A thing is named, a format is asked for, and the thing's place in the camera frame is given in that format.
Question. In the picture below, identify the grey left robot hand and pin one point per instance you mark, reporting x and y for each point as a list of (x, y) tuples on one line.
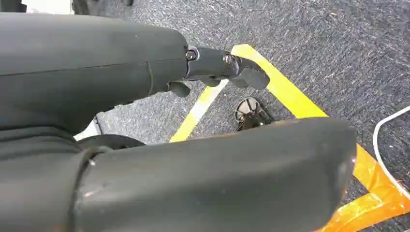
[(96, 64)]

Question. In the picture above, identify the yellow and white tape strip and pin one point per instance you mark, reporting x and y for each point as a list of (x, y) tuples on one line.
[(200, 107)]

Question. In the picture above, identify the black round caster foot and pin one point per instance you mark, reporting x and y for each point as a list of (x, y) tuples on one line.
[(250, 112)]

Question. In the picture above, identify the yellow floor tape strip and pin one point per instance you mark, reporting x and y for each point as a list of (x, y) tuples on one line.
[(282, 86)]

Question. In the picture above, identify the orange glossy floor tape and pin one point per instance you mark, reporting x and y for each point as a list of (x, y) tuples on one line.
[(371, 198)]

